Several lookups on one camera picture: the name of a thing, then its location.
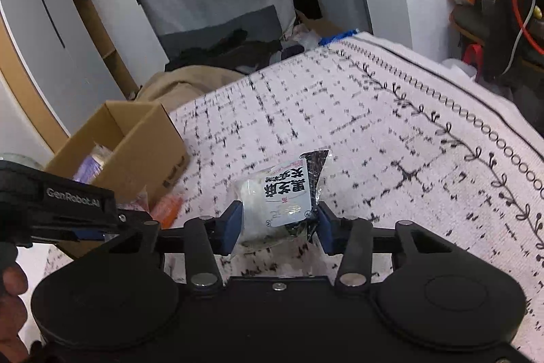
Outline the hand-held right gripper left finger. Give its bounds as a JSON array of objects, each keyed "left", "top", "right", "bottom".
[{"left": 72, "top": 201, "right": 244, "bottom": 288}]

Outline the person's left hand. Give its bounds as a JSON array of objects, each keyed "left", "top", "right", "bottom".
[{"left": 0, "top": 263, "right": 30, "bottom": 363}]

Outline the clear plastic bag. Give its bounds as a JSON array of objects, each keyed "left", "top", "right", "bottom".
[{"left": 280, "top": 23, "right": 324, "bottom": 53}]

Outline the brown cardboard box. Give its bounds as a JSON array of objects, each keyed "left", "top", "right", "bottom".
[{"left": 45, "top": 100, "right": 190, "bottom": 215}]

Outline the black clothes pile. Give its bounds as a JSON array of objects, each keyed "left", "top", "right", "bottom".
[{"left": 164, "top": 29, "right": 283, "bottom": 72}]

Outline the white cable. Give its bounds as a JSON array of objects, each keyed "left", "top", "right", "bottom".
[{"left": 504, "top": 0, "right": 538, "bottom": 72}]

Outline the red fabric item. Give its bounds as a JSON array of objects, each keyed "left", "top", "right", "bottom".
[{"left": 462, "top": 43, "right": 484, "bottom": 70}]

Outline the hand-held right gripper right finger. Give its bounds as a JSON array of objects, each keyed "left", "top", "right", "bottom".
[{"left": 317, "top": 201, "right": 466, "bottom": 288}]

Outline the beige cloth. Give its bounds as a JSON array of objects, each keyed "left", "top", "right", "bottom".
[{"left": 136, "top": 65, "right": 251, "bottom": 109}]

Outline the long purple snack packet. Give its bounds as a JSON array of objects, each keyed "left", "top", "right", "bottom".
[{"left": 72, "top": 146, "right": 115, "bottom": 183}]

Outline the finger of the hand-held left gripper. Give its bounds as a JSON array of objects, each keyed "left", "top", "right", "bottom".
[{"left": 72, "top": 209, "right": 154, "bottom": 242}]

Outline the patterned white blanket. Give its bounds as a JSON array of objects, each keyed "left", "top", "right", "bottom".
[{"left": 42, "top": 32, "right": 544, "bottom": 355}]

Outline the white cabinet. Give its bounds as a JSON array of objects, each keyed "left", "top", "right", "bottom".
[{"left": 0, "top": 0, "right": 168, "bottom": 168}]

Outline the blue plastic packet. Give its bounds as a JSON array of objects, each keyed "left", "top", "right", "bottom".
[{"left": 319, "top": 29, "right": 357, "bottom": 46}]

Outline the orange snack packet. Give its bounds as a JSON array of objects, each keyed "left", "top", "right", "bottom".
[{"left": 149, "top": 193, "right": 185, "bottom": 230}]

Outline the red cable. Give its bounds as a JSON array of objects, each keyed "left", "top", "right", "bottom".
[{"left": 512, "top": 0, "right": 544, "bottom": 53}]

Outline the white black rice cake packet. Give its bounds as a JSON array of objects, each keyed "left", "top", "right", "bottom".
[{"left": 227, "top": 149, "right": 332, "bottom": 257}]

